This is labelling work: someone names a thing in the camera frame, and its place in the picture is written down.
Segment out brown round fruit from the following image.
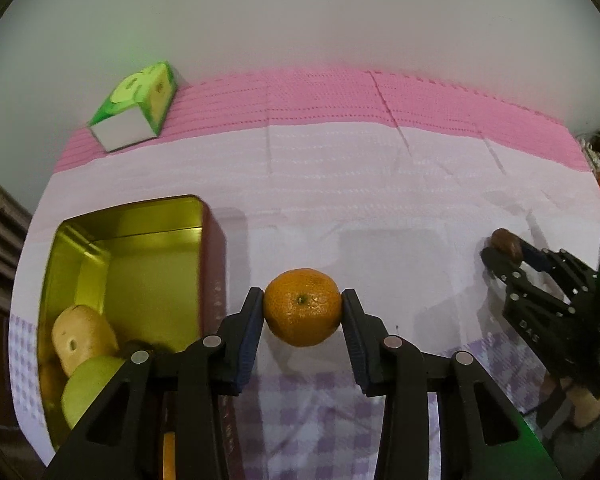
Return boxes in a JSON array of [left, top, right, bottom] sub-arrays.
[[491, 228, 525, 263]]

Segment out yellow potato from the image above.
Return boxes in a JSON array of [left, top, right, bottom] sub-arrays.
[[51, 305, 120, 378]]

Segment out pink mat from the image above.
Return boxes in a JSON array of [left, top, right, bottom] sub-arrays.
[[55, 66, 588, 176]]

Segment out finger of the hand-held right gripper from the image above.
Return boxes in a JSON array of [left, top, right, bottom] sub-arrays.
[[480, 247, 568, 306], [522, 240, 600, 306]]

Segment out person's right hand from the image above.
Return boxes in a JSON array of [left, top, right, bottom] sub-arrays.
[[562, 377, 600, 431]]

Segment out small tangerine with stem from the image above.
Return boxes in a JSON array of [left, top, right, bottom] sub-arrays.
[[263, 268, 342, 348]]

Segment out green tissue box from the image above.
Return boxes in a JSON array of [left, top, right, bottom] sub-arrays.
[[87, 61, 177, 153]]

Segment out large green pear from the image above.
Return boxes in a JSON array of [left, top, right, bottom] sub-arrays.
[[61, 356, 131, 431]]

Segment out purple checked tablecloth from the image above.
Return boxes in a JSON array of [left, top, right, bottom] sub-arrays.
[[10, 120, 600, 480]]

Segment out maroon and gold tin box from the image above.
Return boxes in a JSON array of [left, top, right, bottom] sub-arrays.
[[36, 194, 231, 480]]

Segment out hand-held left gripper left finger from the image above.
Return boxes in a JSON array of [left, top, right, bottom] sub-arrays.
[[42, 287, 265, 480]]

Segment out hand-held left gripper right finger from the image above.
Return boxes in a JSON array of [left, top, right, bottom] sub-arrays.
[[341, 288, 563, 480]]

